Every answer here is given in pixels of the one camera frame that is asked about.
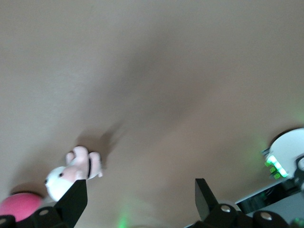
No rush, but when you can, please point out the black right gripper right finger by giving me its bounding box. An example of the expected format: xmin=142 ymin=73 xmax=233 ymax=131
xmin=190 ymin=178 xmax=290 ymax=228

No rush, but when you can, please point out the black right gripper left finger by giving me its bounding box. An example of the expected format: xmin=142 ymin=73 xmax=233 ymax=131
xmin=0 ymin=179 xmax=89 ymax=228

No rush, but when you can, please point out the brown table mat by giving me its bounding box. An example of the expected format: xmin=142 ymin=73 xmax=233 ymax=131
xmin=0 ymin=0 xmax=304 ymax=228

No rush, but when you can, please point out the pale pink white dog plush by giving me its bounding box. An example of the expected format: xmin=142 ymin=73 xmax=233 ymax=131
xmin=44 ymin=146 xmax=104 ymax=202

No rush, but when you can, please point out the hot pink slug plush toy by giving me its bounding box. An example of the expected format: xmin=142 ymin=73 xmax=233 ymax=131
xmin=0 ymin=192 xmax=45 ymax=223

